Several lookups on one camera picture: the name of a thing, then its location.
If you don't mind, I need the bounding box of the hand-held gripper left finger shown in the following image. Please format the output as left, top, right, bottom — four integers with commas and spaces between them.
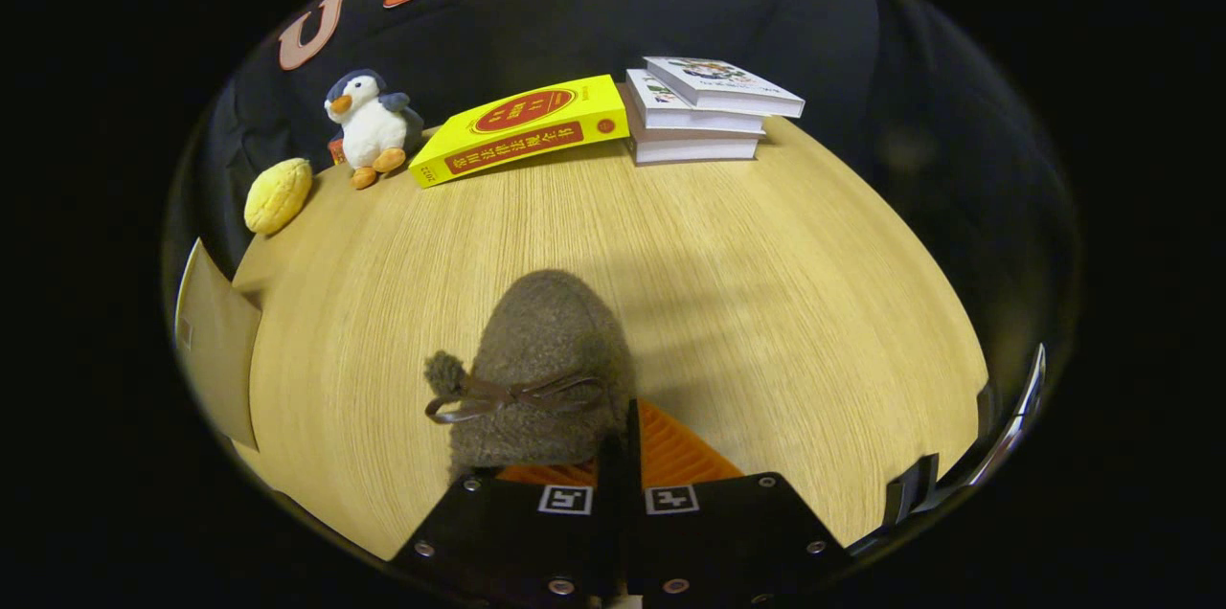
388, 441, 625, 609

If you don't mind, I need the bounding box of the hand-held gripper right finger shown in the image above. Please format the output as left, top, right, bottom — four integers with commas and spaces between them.
627, 398, 853, 609

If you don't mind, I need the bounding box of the brown fuzzy slipper shoe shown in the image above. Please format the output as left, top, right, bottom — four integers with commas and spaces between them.
423, 269, 636, 482

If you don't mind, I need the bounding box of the beige fabric storage box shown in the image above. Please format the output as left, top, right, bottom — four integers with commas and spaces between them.
174, 237, 263, 453

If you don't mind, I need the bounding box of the yellow book with red circle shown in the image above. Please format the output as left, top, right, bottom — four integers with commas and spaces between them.
408, 75, 631, 190

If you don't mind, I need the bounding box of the yellow bun plush toy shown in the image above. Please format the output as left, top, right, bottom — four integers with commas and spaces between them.
243, 158, 315, 237

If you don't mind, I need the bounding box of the penguin plush toy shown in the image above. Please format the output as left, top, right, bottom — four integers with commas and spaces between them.
323, 69, 425, 191

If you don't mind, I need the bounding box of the white illustrated cover book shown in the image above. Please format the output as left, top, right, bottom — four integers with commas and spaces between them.
642, 56, 806, 120

